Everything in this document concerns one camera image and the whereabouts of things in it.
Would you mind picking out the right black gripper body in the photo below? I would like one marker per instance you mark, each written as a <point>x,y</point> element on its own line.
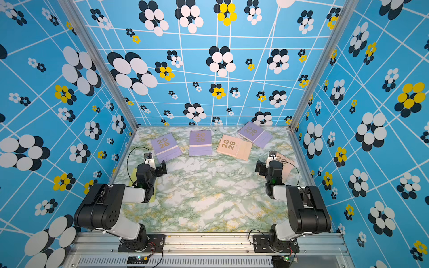
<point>260,167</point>

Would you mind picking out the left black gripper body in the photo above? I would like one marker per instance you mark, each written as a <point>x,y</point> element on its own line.
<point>161,168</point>

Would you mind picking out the pink calendar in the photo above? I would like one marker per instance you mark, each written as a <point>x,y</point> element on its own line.
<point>288,166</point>
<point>235,147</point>

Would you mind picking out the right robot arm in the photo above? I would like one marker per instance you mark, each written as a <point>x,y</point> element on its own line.
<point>306,210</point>

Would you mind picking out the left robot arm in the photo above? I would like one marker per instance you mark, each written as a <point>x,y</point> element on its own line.
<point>101,210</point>

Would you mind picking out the purple calendar far left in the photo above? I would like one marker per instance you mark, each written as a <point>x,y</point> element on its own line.
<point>166,148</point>

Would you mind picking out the purple calendar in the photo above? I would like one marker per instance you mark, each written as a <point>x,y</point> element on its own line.
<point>255,134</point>
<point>166,148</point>
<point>200,143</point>

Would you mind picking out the purple calendar far right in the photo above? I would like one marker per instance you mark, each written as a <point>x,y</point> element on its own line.
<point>255,134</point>

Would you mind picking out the purple calendar middle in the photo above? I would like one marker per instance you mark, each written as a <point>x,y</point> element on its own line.
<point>200,143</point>

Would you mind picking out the left circuit board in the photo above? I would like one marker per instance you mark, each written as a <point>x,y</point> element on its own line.
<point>138,260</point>

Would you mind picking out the circuit board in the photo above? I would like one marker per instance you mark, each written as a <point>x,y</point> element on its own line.
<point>283,261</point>
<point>138,260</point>

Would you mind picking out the right circuit board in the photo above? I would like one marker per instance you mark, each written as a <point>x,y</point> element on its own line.
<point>283,261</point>

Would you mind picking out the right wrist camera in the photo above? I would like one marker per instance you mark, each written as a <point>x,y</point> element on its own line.
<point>271,157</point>

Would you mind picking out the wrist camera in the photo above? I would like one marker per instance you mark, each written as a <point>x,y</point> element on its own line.
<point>149,160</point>
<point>271,157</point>

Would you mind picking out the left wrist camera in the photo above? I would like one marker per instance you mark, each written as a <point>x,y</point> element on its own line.
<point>149,160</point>

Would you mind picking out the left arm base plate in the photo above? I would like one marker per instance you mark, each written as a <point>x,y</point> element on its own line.
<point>150,243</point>

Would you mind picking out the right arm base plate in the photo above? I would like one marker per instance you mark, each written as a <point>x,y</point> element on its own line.
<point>263,244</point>

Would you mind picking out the aluminium front rail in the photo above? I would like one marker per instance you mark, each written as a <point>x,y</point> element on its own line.
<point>208,250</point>

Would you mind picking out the right aluminium corner post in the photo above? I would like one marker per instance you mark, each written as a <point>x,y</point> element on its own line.
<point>346,13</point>

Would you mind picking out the aluminium corner post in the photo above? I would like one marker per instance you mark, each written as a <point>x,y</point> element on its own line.
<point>346,13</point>
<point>88,42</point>

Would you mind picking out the left aluminium corner post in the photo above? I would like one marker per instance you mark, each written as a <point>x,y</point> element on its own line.
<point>88,42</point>

